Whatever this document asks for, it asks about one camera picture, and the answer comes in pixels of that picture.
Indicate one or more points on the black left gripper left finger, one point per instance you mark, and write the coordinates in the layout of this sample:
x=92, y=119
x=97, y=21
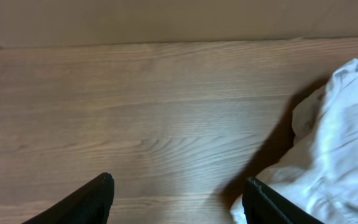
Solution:
x=90, y=203

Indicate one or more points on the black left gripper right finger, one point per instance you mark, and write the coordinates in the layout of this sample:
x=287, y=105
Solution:
x=263, y=205

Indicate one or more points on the beige khaki shorts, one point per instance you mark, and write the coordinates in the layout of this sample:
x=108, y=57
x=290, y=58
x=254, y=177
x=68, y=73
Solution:
x=319, y=174

